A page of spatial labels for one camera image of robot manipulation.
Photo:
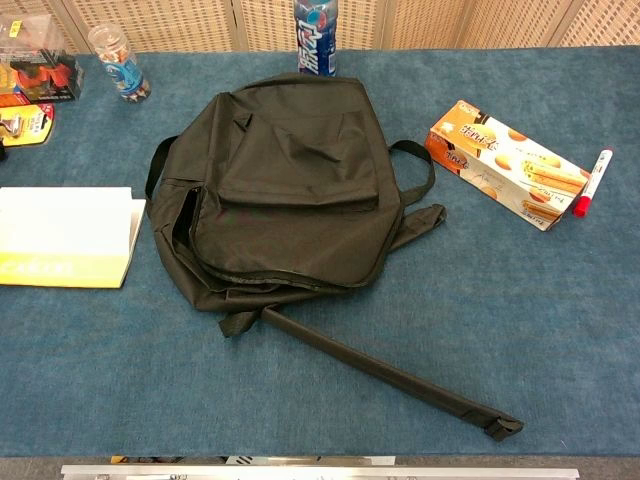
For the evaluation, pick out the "black fabric backpack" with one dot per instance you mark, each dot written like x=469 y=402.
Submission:
x=300 y=225

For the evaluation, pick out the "white and yellow book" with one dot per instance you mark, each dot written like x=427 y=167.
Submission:
x=60 y=225

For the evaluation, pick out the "orange egg roll box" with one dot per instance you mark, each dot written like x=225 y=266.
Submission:
x=500 y=160

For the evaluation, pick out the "blue drink bottle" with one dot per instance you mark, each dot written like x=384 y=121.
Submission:
x=315 y=40

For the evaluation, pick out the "blue felt table cover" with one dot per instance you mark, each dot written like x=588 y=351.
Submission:
x=150 y=375

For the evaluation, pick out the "beige woven folding screen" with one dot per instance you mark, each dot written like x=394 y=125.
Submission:
x=175 y=25

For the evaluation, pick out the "clear plastic jar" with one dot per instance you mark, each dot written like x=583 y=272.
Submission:
x=120 y=65

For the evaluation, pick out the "red capped white marker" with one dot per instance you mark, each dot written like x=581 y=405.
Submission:
x=595 y=177

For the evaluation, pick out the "yellow blister pack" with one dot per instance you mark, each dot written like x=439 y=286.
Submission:
x=30 y=125

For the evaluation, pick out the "boxed orange black toy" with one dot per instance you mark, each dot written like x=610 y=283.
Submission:
x=40 y=75

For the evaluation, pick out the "aluminium profile rail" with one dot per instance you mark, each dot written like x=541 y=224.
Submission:
x=320 y=472

